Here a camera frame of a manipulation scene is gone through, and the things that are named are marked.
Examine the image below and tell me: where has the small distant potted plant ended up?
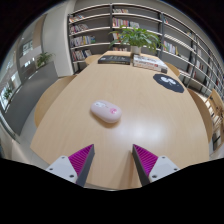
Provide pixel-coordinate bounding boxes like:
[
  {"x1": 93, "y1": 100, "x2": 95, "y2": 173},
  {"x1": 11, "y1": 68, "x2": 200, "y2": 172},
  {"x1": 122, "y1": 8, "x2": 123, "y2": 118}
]
[{"x1": 35, "y1": 51, "x2": 54, "y2": 69}]

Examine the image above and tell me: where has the black sheep-shaped mouse pad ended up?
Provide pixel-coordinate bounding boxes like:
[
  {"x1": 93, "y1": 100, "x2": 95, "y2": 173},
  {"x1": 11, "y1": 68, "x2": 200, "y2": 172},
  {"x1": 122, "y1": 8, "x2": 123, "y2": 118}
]
[{"x1": 152, "y1": 73, "x2": 185, "y2": 94}]

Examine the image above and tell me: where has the pink computer mouse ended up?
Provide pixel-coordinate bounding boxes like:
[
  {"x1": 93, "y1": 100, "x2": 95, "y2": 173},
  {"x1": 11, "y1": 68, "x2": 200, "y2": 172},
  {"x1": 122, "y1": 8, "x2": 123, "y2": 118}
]
[{"x1": 90, "y1": 99, "x2": 123, "y2": 124}]

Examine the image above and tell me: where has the white book with dark spine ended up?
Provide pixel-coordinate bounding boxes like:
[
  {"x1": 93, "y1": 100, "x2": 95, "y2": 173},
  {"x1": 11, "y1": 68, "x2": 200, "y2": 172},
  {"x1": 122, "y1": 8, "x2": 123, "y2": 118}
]
[{"x1": 133, "y1": 61, "x2": 169, "y2": 74}]

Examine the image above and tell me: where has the slatted light wooden chair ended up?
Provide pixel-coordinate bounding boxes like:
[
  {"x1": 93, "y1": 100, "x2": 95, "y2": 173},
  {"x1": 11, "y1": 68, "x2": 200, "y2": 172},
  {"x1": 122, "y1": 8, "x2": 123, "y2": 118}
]
[{"x1": 204, "y1": 88, "x2": 224, "y2": 134}]

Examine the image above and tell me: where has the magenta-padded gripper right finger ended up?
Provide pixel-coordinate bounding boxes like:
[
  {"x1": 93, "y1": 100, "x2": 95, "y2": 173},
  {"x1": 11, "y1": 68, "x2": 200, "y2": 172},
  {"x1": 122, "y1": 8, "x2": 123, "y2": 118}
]
[{"x1": 132, "y1": 144, "x2": 181, "y2": 187}]

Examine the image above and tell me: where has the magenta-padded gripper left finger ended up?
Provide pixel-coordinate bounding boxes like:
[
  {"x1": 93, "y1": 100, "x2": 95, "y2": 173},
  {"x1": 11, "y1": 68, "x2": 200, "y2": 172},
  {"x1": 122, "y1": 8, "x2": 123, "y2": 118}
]
[{"x1": 45, "y1": 143, "x2": 96, "y2": 188}]

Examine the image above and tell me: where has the grey shelf unit with books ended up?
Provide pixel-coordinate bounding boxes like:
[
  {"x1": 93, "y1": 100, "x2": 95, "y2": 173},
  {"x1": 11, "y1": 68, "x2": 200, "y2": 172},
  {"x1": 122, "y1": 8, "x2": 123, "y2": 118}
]
[{"x1": 67, "y1": 3, "x2": 224, "y2": 113}]

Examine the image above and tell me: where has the black book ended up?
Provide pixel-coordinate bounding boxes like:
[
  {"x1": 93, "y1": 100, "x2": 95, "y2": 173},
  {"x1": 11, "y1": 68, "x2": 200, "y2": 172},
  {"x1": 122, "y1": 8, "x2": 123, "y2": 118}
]
[{"x1": 97, "y1": 54, "x2": 132, "y2": 66}]

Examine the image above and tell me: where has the green potted plant, white pot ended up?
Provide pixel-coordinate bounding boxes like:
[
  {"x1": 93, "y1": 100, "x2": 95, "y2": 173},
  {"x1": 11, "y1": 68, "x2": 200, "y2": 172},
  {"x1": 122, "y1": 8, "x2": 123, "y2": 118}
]
[{"x1": 109, "y1": 26, "x2": 164, "y2": 56}]

